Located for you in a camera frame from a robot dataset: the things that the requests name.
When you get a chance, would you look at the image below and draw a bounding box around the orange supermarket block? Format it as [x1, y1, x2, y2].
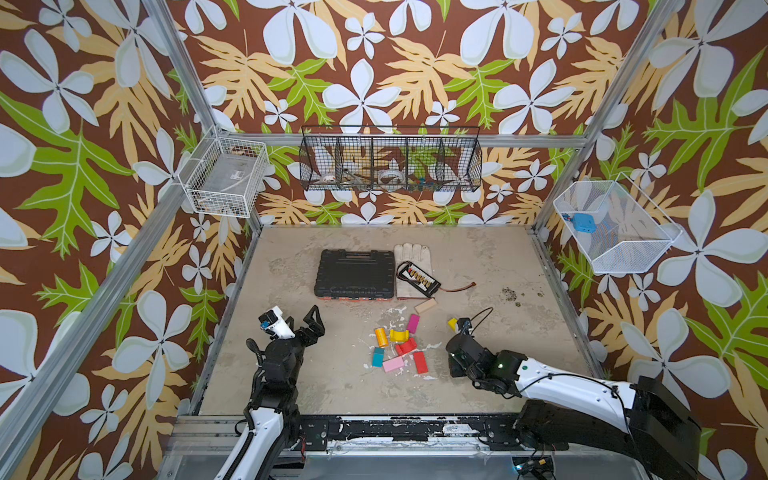
[374, 327, 389, 348]

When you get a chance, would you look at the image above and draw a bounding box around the blue object in basket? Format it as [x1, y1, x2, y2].
[570, 213, 597, 234]

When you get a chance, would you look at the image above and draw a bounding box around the red arch block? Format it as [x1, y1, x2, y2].
[395, 338, 418, 356]

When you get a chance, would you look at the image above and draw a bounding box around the teal block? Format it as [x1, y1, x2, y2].
[371, 347, 385, 368]

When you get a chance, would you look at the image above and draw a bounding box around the natural wood block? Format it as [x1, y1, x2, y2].
[415, 298, 437, 315]

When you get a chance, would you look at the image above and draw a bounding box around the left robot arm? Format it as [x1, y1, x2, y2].
[216, 305, 326, 479]

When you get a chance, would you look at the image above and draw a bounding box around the beige work glove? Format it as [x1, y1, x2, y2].
[394, 242, 434, 300]

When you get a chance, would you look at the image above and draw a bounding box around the red rectangular block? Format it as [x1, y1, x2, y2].
[412, 351, 429, 375]

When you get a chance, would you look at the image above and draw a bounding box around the aluminium frame post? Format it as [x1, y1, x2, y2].
[532, 0, 684, 233]
[142, 1, 263, 235]

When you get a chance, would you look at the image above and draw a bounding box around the white wire basket right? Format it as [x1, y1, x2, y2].
[554, 174, 683, 276]

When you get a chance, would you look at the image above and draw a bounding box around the aluminium frame post left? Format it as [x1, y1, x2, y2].
[142, 1, 263, 235]

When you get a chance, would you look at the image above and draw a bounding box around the aluminium frame post right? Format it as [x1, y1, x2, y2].
[532, 0, 684, 233]

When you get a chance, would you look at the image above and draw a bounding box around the magenta block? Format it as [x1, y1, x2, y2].
[407, 314, 420, 335]

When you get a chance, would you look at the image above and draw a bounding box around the white wire basket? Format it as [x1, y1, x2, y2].
[179, 128, 270, 219]
[554, 174, 683, 276]

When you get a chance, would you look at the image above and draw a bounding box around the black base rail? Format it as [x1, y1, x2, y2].
[299, 413, 569, 452]

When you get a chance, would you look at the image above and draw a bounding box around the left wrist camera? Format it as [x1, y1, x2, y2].
[258, 306, 295, 340]

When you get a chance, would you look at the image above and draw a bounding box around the white wire basket left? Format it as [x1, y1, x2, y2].
[179, 128, 270, 219]

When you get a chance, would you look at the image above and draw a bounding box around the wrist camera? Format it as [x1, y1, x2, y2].
[258, 306, 295, 340]
[455, 317, 473, 335]

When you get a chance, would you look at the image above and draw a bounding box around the pink block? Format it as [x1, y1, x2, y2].
[382, 356, 405, 373]

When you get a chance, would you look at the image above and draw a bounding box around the black charging board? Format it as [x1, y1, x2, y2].
[396, 261, 441, 298]

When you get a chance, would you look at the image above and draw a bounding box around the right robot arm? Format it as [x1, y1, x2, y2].
[446, 333, 702, 479]

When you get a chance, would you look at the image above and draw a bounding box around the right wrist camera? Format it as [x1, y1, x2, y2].
[455, 317, 473, 335]

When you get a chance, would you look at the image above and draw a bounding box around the black wire basket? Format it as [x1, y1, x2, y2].
[298, 125, 483, 192]

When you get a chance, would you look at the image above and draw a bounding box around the black red tool case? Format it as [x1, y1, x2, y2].
[314, 249, 395, 300]

